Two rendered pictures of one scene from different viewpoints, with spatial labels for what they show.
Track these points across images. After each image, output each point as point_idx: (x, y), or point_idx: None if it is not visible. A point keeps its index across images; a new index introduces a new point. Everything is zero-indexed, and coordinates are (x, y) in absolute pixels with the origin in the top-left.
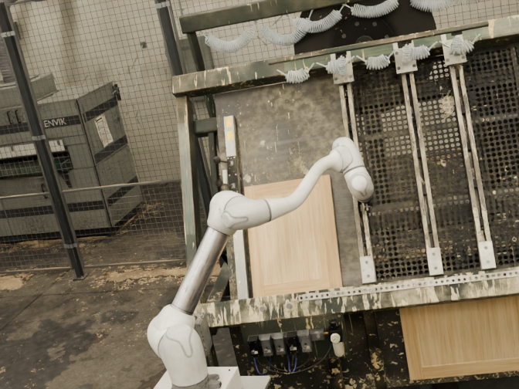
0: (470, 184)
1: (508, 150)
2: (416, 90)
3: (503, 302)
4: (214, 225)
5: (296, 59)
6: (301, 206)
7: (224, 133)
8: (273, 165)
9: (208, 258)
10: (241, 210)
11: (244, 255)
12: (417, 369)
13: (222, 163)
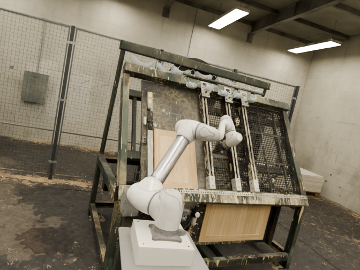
0: (249, 154)
1: (257, 145)
2: None
3: (244, 209)
4: (186, 135)
5: (196, 76)
6: None
7: (145, 99)
8: (168, 122)
9: (179, 153)
10: (212, 129)
11: (152, 163)
12: (203, 237)
13: (142, 113)
